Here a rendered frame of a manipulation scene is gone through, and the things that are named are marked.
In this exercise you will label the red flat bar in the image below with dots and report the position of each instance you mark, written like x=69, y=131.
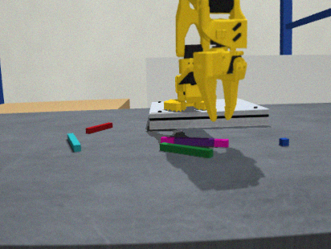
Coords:
x=98, y=128

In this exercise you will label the turquoise rod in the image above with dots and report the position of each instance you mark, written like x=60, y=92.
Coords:
x=74, y=142

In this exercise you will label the purple rod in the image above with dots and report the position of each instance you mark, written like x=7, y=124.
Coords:
x=194, y=141

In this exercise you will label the small blue cube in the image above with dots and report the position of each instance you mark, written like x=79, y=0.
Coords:
x=284, y=142

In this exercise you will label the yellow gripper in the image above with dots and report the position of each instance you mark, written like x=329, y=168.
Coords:
x=208, y=66

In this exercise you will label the green rod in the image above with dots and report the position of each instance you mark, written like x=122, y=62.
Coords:
x=187, y=150

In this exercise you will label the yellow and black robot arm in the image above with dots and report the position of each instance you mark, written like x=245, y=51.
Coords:
x=231, y=33

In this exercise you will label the magenta rod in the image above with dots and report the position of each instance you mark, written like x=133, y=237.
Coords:
x=221, y=142
x=167, y=140

